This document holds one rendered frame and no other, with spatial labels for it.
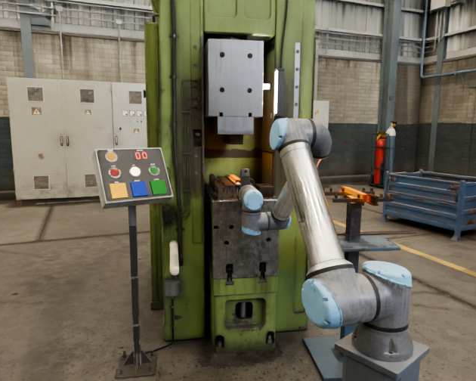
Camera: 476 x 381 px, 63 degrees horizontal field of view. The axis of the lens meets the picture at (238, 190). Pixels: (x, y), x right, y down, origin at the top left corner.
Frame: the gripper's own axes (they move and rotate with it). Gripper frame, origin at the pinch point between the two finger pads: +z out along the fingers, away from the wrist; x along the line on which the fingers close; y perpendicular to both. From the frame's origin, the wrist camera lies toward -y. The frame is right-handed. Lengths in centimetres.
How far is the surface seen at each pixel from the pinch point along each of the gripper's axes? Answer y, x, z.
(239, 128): -29.4, -0.6, 4.1
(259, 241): 33.1, 10.5, -4.1
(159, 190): 0.8, -43.7, -14.2
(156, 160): -12.8, -44.8, -4.4
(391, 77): -129, 484, 684
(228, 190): 5.2, -6.3, 2.9
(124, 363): 98, -65, -8
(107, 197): 2, -67, -25
